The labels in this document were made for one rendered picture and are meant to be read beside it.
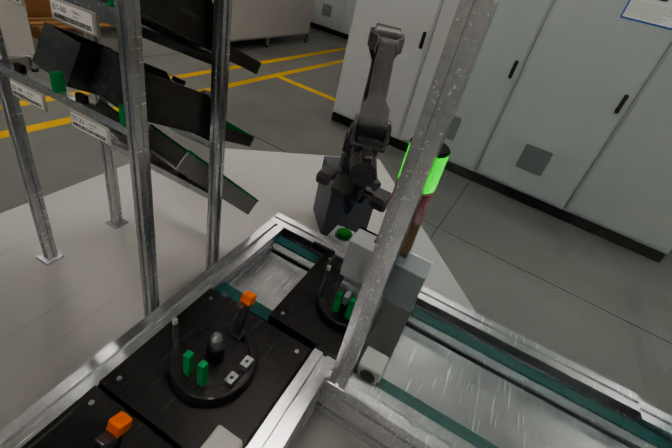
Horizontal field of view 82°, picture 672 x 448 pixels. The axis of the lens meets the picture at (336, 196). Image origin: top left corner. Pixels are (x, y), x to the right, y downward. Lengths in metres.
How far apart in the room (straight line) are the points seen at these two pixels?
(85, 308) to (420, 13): 3.33
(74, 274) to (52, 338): 0.17
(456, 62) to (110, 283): 0.86
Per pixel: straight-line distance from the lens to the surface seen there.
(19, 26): 4.68
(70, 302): 1.01
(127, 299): 0.98
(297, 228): 1.02
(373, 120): 0.83
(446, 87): 0.42
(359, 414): 0.77
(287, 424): 0.70
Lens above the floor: 1.59
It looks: 32 degrees down
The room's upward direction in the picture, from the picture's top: 14 degrees clockwise
